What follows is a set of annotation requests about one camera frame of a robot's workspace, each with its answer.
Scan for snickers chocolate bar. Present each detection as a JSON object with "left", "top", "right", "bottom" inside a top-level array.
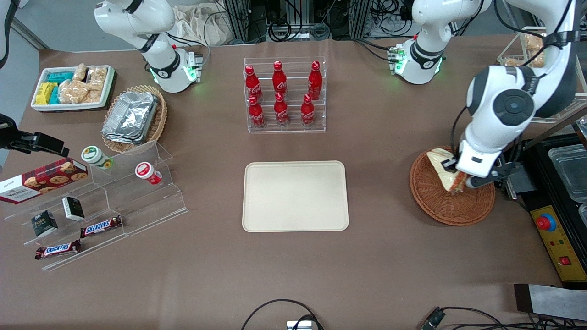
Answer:
[
  {"left": 80, "top": 215, "right": 123, "bottom": 239},
  {"left": 35, "top": 239, "right": 82, "bottom": 260}
]

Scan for black looped cable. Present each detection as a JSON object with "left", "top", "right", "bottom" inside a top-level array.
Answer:
[{"left": 240, "top": 299, "right": 324, "bottom": 330}]

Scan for white wire rack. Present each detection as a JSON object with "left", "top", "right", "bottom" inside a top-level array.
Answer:
[{"left": 497, "top": 26, "right": 587, "bottom": 123}]

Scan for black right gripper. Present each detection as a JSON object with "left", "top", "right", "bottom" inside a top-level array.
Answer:
[{"left": 0, "top": 113, "right": 70, "bottom": 158}]

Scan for black machine yellow panel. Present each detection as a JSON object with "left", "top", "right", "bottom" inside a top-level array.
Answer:
[{"left": 518, "top": 133, "right": 587, "bottom": 290}]

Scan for grey black flat strip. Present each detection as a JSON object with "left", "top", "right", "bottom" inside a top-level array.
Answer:
[{"left": 513, "top": 283, "right": 587, "bottom": 322}]

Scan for black plug with cable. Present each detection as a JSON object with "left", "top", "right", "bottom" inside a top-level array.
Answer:
[{"left": 421, "top": 306, "right": 587, "bottom": 330}]

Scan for stacked foil containers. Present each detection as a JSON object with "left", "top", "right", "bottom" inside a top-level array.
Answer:
[{"left": 101, "top": 91, "right": 159, "bottom": 145}]

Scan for triangle sandwich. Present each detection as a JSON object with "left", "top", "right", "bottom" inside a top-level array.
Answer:
[{"left": 426, "top": 148, "right": 470, "bottom": 193}]

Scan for grey metal flap plate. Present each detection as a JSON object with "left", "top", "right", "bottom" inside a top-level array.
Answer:
[{"left": 497, "top": 158, "right": 538, "bottom": 201}]

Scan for green lid yogurt cup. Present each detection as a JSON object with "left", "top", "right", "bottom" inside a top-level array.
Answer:
[{"left": 81, "top": 145, "right": 114, "bottom": 171}]

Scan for red tartan cookie box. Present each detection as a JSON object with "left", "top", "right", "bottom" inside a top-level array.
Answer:
[{"left": 0, "top": 157, "right": 89, "bottom": 205}]

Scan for clear plastic container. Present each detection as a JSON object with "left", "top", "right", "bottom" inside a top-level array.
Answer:
[{"left": 548, "top": 144, "right": 587, "bottom": 203}]

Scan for beige cloth bag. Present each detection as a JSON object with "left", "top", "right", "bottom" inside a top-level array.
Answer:
[{"left": 171, "top": 3, "right": 231, "bottom": 47}]

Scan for small dark tea box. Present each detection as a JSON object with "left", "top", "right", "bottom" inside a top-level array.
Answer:
[
  {"left": 62, "top": 196, "right": 86, "bottom": 222},
  {"left": 31, "top": 210, "right": 59, "bottom": 238}
]

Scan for round brown wicker basket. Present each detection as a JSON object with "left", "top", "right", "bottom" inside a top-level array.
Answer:
[{"left": 410, "top": 146, "right": 496, "bottom": 226}]

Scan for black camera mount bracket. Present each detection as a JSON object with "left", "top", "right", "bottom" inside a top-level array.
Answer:
[{"left": 488, "top": 151, "right": 520, "bottom": 181}]

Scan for yellow snack pack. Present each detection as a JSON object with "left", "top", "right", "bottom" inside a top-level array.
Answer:
[{"left": 35, "top": 82, "right": 58, "bottom": 105}]

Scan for red emergency stop button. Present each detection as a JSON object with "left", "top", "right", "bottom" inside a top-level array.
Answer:
[{"left": 536, "top": 213, "right": 557, "bottom": 233}]

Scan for beige plastic tray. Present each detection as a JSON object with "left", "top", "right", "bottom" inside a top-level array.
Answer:
[{"left": 242, "top": 160, "right": 349, "bottom": 233}]

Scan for red cola bottle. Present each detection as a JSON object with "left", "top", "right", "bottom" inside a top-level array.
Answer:
[
  {"left": 274, "top": 92, "right": 290, "bottom": 127},
  {"left": 272, "top": 60, "right": 288, "bottom": 95},
  {"left": 248, "top": 95, "right": 266, "bottom": 128},
  {"left": 308, "top": 60, "right": 323, "bottom": 101},
  {"left": 300, "top": 94, "right": 316, "bottom": 127},
  {"left": 245, "top": 65, "right": 263, "bottom": 102}
]

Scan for red lid yogurt cup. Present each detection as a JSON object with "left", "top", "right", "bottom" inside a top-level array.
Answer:
[{"left": 135, "top": 162, "right": 163, "bottom": 186}]

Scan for black hanging cable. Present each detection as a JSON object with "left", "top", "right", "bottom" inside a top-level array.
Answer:
[{"left": 0, "top": 0, "right": 20, "bottom": 69}]

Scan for oval tan wicker basket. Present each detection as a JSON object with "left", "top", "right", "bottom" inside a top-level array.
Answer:
[{"left": 101, "top": 85, "right": 168, "bottom": 154}]

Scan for clear acrylic step display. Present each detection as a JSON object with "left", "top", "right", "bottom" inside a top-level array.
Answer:
[{"left": 4, "top": 140, "right": 189, "bottom": 272}]

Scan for white rectangular snack tray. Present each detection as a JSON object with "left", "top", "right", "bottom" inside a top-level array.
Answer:
[{"left": 31, "top": 65, "right": 116, "bottom": 112}]

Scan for clear acrylic bottle rack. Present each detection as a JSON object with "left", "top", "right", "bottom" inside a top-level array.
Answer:
[{"left": 243, "top": 57, "right": 327, "bottom": 133}]

